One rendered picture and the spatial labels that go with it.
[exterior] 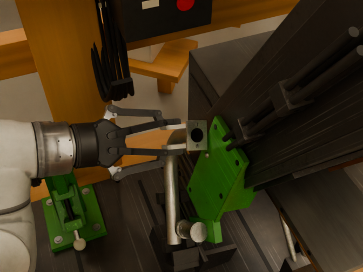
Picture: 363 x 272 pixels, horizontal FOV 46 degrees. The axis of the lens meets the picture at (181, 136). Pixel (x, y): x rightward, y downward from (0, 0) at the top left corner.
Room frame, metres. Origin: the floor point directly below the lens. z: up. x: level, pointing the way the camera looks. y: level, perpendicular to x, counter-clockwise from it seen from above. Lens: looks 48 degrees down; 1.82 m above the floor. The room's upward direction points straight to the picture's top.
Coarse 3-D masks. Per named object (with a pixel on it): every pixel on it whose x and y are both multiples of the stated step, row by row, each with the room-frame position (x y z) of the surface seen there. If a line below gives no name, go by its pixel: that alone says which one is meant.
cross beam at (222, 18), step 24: (216, 0) 0.92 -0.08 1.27; (240, 0) 0.94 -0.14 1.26; (264, 0) 0.97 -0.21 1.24; (288, 0) 0.99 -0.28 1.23; (216, 24) 0.92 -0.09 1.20; (240, 24) 0.94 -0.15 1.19; (0, 48) 0.73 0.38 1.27; (24, 48) 0.75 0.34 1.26; (0, 72) 0.73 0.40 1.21; (24, 72) 0.75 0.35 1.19
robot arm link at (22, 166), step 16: (0, 128) 0.42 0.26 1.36; (16, 128) 0.43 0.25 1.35; (32, 128) 0.44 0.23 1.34; (0, 144) 0.40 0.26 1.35; (16, 144) 0.40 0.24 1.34; (32, 144) 0.41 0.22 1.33; (0, 160) 0.38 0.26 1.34; (16, 160) 0.39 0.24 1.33; (32, 160) 0.40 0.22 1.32; (0, 176) 0.36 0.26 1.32; (16, 176) 0.37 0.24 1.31; (32, 176) 0.39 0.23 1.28; (0, 192) 0.35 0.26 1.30; (16, 192) 0.36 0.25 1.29; (0, 208) 0.34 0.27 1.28; (16, 208) 0.35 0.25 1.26
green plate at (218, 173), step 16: (224, 128) 0.50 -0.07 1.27; (208, 144) 0.51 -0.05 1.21; (224, 144) 0.48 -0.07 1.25; (208, 160) 0.50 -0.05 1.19; (224, 160) 0.46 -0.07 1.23; (240, 160) 0.43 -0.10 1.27; (192, 176) 0.51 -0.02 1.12; (208, 176) 0.48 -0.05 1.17; (224, 176) 0.44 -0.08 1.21; (240, 176) 0.42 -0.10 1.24; (192, 192) 0.49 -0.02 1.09; (208, 192) 0.46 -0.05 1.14; (224, 192) 0.43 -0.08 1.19; (240, 192) 0.44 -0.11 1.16; (256, 192) 0.45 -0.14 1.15; (208, 208) 0.44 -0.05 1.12; (224, 208) 0.42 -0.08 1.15; (240, 208) 0.44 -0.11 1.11
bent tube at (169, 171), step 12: (192, 120) 0.53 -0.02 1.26; (204, 120) 0.54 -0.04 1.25; (180, 132) 0.55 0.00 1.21; (192, 132) 0.56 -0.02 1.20; (204, 132) 0.52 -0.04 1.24; (168, 144) 0.57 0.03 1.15; (192, 144) 0.50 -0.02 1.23; (204, 144) 0.51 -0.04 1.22; (168, 156) 0.56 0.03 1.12; (168, 168) 0.55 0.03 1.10; (168, 180) 0.53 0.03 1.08; (168, 192) 0.51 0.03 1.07; (168, 204) 0.49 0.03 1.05; (168, 216) 0.47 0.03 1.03; (168, 228) 0.45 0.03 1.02; (168, 240) 0.43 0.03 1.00; (180, 240) 0.43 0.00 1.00
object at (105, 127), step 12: (108, 120) 0.50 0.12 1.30; (84, 132) 0.46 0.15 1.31; (96, 132) 0.46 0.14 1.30; (84, 144) 0.44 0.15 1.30; (96, 144) 0.44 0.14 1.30; (108, 144) 0.47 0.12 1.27; (120, 144) 0.47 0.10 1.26; (84, 156) 0.43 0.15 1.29; (96, 156) 0.43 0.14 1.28; (108, 156) 0.45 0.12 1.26; (120, 156) 0.46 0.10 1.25
